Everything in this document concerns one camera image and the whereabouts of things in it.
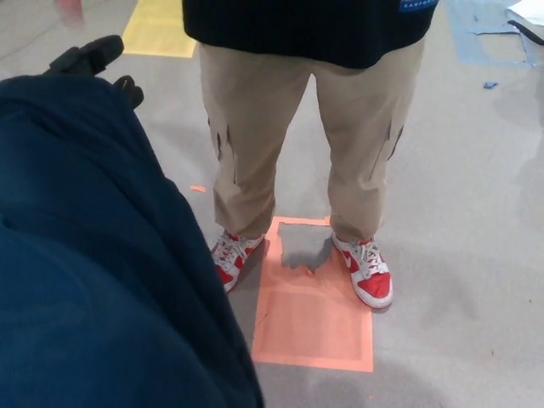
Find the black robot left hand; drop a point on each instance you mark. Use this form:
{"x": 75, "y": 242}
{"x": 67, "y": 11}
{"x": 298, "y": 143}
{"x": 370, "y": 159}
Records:
{"x": 91, "y": 53}

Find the dark teal coat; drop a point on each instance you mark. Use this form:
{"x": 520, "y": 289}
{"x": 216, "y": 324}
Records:
{"x": 106, "y": 255}

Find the person's right red white sneaker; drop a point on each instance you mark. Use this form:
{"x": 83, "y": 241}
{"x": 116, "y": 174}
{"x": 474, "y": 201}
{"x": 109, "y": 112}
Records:
{"x": 231, "y": 257}

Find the person's red white sneaker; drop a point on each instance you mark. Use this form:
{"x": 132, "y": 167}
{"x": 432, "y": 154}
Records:
{"x": 231, "y": 257}
{"x": 370, "y": 276}

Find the person's left red white sneaker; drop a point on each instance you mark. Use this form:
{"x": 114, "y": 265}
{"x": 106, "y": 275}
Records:
{"x": 370, "y": 276}

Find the yellow floor tape square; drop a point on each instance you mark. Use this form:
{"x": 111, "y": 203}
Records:
{"x": 159, "y": 30}

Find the small orange tape scrap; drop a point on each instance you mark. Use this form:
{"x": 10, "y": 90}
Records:
{"x": 198, "y": 188}

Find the beige cargo pants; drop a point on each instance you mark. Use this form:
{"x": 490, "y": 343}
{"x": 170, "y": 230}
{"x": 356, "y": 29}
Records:
{"x": 255, "y": 127}

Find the blue white name badge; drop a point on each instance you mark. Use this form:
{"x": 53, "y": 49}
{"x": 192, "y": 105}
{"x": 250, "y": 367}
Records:
{"x": 414, "y": 4}

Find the orange floor tape square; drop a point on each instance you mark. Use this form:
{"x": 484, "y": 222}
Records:
{"x": 314, "y": 323}

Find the blue floor tape square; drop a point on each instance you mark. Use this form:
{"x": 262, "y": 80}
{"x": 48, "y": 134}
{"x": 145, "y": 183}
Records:
{"x": 484, "y": 38}

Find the small blue tape scrap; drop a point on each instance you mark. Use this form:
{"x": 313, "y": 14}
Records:
{"x": 490, "y": 84}

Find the white paper sheet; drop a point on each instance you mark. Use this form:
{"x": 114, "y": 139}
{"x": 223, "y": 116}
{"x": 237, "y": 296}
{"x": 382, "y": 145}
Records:
{"x": 529, "y": 15}

